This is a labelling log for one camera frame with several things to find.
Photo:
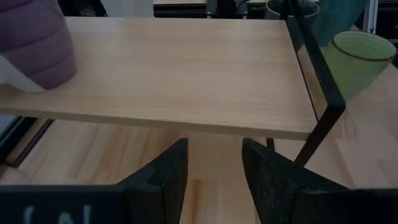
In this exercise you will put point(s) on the green ceramic mug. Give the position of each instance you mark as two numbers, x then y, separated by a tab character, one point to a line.
351	74

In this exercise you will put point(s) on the blue ceramic mug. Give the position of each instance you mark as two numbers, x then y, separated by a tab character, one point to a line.
339	18

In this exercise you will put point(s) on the wooden shelf black frame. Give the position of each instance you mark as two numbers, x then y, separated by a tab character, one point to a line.
186	71

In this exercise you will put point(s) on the white hexagonal plant pot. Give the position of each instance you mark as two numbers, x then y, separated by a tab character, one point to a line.
127	7

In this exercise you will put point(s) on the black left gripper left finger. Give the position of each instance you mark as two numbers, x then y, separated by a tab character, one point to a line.
161	193

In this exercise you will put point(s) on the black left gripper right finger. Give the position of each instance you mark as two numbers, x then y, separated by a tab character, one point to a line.
270	186

